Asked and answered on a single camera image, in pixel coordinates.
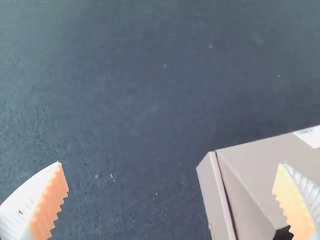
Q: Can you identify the cardboard box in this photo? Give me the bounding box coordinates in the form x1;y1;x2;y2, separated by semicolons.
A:
196;124;320;240

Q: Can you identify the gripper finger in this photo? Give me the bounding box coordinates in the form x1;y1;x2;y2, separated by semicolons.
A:
271;162;320;240
0;161;70;240

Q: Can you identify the black mat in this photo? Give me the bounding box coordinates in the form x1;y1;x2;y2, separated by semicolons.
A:
0;0;320;240

